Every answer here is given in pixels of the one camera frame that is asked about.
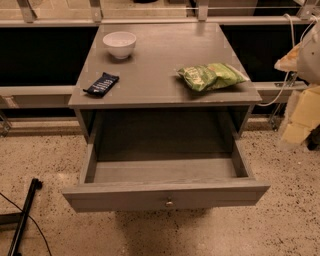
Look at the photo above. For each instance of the grey wooden cabinet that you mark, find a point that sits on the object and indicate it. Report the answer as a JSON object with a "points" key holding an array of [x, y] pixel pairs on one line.
{"points": [[149, 77]]}

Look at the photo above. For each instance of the dark blue snack bar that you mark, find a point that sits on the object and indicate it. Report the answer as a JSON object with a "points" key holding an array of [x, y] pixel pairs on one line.
{"points": [[102, 85]]}

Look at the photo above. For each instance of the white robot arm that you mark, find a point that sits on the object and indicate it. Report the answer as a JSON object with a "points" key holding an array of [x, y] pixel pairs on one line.
{"points": [[308, 63]]}

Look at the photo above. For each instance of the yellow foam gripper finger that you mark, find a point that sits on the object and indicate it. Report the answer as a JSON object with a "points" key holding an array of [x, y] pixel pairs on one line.
{"points": [[302, 116], [289, 61]]}

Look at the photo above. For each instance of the green jalapeno chip bag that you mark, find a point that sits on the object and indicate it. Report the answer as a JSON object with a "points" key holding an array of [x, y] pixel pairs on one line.
{"points": [[212, 76]]}

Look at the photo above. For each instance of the open grey top drawer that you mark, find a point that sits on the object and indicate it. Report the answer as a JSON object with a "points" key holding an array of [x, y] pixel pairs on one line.
{"points": [[135, 160]]}

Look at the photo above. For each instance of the black metal stand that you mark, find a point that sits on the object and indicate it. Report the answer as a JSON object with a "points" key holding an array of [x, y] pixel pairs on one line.
{"points": [[20, 218]]}

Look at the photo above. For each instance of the metal railing frame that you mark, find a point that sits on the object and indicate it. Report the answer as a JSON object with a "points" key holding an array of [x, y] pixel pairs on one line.
{"points": [[44, 43]]}

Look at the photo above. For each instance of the brass drawer knob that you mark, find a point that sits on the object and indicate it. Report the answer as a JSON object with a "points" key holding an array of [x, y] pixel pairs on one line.
{"points": [[169, 203]]}

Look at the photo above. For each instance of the white ceramic bowl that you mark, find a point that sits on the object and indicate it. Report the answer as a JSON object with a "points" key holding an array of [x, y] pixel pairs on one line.
{"points": [[120, 44]]}

